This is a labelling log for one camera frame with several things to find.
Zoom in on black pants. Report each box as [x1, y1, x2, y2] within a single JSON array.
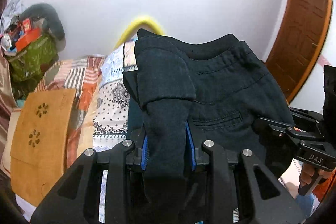
[[123, 29, 293, 223]]

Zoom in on person's right hand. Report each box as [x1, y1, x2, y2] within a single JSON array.
[[299, 163, 333, 187]]

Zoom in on colourful patchwork bedsheet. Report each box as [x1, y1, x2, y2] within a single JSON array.
[[92, 39, 324, 224]]

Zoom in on brown wooden door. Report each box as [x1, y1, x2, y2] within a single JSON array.
[[266, 0, 333, 102]]

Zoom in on yellow pillow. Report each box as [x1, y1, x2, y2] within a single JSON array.
[[113, 15, 166, 50]]

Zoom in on pink brown curtain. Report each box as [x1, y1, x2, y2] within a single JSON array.
[[1, 54, 17, 177]]

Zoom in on green storage box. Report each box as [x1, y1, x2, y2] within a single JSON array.
[[6, 34, 58, 82]]

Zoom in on orange box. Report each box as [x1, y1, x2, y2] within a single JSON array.
[[15, 28, 41, 52]]

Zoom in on grey neck pillow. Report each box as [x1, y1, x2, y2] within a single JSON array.
[[19, 3, 65, 40]]

